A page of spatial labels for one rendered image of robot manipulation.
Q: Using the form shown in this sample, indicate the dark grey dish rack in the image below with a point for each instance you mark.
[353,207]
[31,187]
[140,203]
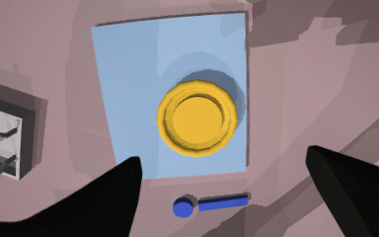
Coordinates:
[17,130]

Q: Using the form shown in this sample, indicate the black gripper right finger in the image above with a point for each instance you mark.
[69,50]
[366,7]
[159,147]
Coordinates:
[350,189]

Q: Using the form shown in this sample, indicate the light blue flat mat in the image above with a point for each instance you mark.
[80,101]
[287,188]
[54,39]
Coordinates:
[139,62]

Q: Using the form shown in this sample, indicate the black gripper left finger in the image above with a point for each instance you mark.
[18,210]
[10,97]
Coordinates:
[103,208]

